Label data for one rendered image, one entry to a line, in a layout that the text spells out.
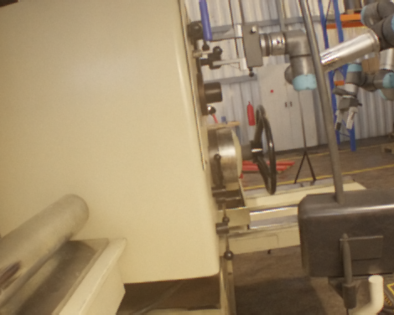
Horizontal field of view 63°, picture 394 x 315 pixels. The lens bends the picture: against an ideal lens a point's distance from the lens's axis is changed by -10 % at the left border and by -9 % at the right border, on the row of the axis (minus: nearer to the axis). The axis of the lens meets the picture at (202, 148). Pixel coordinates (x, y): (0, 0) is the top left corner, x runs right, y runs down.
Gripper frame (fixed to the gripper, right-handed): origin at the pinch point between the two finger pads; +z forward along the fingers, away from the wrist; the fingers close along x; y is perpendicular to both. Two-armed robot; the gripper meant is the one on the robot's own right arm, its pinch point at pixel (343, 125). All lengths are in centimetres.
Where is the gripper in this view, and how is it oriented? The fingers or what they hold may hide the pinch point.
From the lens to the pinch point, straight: 179.2
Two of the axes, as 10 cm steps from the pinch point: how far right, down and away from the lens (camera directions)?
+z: -2.6, 9.7, -0.1
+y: 9.7, 2.6, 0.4
